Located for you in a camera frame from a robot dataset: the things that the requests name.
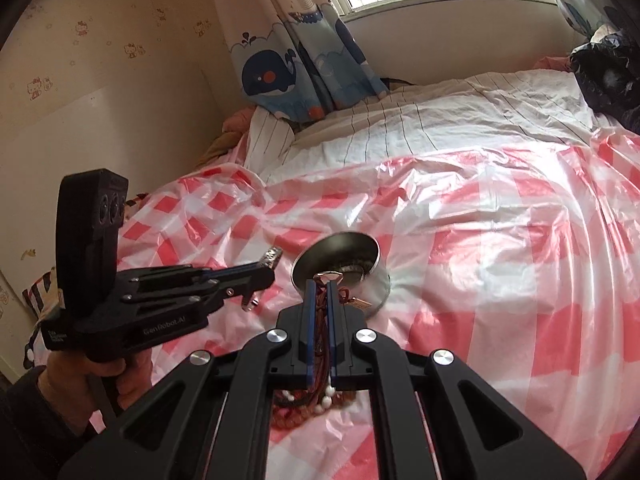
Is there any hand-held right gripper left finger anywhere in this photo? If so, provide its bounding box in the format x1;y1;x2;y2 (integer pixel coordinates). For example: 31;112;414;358
56;279;321;480

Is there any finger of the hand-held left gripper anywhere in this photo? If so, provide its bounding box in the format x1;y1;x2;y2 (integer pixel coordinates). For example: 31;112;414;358
131;281;275;312
119;259;277;297

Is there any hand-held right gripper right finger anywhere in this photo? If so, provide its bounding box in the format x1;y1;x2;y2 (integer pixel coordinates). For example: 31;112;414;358
327;279;586;480

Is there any red braided cord bracelet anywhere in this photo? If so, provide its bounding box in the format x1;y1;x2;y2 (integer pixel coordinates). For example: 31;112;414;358
314;270;374;312

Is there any round metal tin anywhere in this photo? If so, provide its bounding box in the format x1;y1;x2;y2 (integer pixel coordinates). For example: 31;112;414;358
291;231;392;318

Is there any white bead bracelet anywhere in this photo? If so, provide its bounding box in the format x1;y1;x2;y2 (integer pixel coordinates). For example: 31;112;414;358
279;384;337;413

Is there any pale peach bead bracelet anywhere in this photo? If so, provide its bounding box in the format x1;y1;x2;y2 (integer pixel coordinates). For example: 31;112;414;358
271;389;362;432

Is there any person's left forearm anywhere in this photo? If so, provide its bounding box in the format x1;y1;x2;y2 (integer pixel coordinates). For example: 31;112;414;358
0;364;108;480

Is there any person's left hand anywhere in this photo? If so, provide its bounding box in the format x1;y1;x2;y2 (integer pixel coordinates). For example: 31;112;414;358
37;346;155;412

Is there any striped cushion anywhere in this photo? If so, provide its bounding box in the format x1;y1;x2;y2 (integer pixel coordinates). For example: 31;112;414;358
21;266;64;322

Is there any cream headboard panel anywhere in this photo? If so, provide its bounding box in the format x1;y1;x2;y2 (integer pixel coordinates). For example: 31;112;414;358
9;79;247;286

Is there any pink and tan cloth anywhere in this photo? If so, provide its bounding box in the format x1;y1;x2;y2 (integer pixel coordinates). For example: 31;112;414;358
201;106;259;162

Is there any red checked plastic sheet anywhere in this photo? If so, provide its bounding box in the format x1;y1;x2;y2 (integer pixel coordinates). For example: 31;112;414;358
116;134;640;480

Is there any white striped bed sheet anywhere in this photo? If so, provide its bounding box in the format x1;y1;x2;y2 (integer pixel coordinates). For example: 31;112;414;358
244;66;610;187

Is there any dark clothes pile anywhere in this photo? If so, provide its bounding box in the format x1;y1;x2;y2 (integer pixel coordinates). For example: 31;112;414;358
570;24;640;135

